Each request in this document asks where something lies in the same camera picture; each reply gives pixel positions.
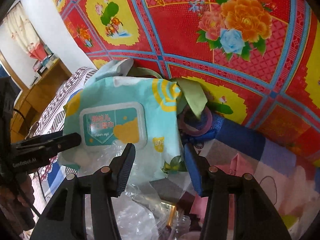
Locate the clear plastic bag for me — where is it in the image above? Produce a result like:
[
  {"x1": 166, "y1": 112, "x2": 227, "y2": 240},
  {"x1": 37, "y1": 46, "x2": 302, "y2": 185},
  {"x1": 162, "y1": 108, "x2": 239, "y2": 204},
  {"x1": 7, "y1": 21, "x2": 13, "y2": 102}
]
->
[{"x1": 80, "y1": 140, "x2": 169, "y2": 239}]

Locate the teal wet wipes pack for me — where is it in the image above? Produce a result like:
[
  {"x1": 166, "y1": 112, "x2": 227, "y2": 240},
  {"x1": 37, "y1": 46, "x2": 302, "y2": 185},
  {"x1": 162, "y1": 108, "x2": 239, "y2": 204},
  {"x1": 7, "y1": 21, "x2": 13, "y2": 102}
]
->
[{"x1": 57, "y1": 76, "x2": 192, "y2": 198}]

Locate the person's left hand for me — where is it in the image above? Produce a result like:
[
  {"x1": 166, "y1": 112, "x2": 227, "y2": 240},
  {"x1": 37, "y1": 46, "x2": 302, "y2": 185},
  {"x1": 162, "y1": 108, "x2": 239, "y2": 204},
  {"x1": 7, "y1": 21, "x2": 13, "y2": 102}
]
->
[{"x1": 0, "y1": 174, "x2": 36, "y2": 213}]

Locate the wooden desk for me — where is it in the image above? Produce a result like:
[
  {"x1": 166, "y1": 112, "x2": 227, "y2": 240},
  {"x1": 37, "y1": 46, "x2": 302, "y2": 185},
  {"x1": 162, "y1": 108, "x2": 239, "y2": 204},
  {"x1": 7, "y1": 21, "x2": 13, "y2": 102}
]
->
[{"x1": 10, "y1": 59, "x2": 72, "y2": 142}]

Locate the checkered heart bed sheet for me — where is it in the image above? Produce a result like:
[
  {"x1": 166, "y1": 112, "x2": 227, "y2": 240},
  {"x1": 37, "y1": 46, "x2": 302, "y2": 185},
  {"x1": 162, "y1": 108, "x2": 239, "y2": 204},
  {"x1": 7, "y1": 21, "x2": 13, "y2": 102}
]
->
[{"x1": 31, "y1": 73, "x2": 319, "y2": 239}]

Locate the pink folded cloth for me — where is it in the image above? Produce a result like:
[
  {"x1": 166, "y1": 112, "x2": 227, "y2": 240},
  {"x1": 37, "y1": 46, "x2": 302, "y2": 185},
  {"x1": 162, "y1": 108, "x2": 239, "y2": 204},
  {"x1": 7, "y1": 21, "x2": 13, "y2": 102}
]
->
[{"x1": 190, "y1": 194, "x2": 208, "y2": 223}]

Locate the floral curtain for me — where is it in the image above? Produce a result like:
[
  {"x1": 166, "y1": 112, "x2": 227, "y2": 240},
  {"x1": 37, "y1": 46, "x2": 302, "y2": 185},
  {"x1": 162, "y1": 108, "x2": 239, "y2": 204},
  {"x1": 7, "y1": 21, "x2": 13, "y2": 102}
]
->
[{"x1": 3, "y1": 2, "x2": 47, "y2": 61}]

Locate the red floral patterned headboard cloth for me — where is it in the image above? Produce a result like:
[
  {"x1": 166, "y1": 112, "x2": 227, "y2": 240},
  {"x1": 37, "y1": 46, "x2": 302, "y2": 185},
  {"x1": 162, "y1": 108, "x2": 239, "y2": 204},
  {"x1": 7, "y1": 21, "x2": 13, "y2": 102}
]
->
[{"x1": 53, "y1": 0, "x2": 319, "y2": 166}]

